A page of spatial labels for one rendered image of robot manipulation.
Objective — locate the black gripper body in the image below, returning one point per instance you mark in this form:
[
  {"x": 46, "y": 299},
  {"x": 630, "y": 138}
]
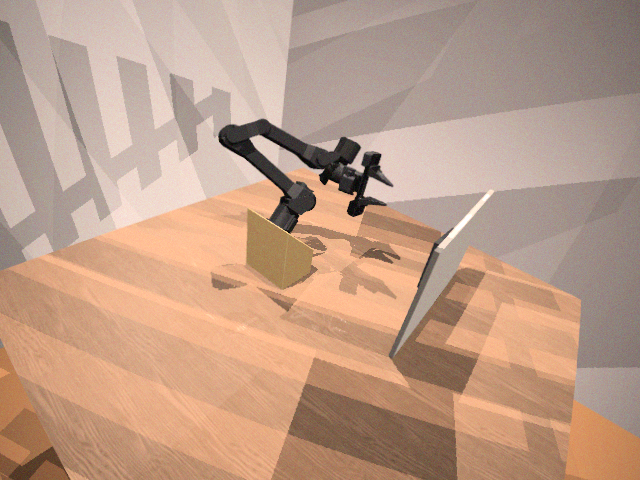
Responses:
[{"x": 370, "y": 158}]

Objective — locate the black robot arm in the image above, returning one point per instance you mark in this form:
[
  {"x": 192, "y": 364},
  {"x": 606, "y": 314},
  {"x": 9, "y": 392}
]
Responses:
[{"x": 298, "y": 197}]

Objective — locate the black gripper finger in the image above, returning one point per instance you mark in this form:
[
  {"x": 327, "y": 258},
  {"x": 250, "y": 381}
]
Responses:
[
  {"x": 363, "y": 202},
  {"x": 376, "y": 173}
]

